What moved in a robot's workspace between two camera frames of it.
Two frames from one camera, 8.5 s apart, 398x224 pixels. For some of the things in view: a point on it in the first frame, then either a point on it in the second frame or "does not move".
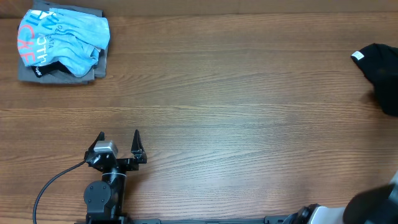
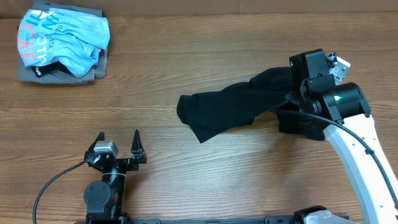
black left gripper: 138,155 does not move
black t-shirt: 379,62 to 233,106
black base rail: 268,219 does not move
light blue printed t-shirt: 75,40 does not move
